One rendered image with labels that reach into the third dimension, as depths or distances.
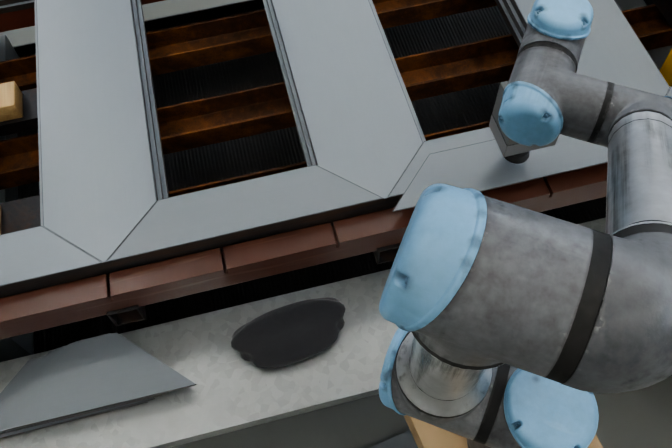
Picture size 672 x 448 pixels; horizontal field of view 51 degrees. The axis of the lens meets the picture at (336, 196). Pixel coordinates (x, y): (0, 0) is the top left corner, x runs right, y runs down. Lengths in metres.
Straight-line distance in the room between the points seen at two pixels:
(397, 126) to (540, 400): 0.52
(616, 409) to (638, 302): 1.47
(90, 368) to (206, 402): 0.19
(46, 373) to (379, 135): 0.67
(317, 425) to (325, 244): 0.83
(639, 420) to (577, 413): 1.07
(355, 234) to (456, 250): 0.63
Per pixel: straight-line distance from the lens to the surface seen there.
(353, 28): 1.34
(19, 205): 1.34
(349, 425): 1.86
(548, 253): 0.50
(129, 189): 1.18
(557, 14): 0.91
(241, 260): 1.11
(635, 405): 1.99
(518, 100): 0.85
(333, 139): 1.18
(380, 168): 1.14
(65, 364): 1.24
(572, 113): 0.86
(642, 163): 0.73
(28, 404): 1.25
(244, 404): 1.18
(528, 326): 0.50
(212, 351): 1.22
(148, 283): 1.13
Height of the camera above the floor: 1.81
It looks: 59 degrees down
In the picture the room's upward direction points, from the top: 4 degrees counter-clockwise
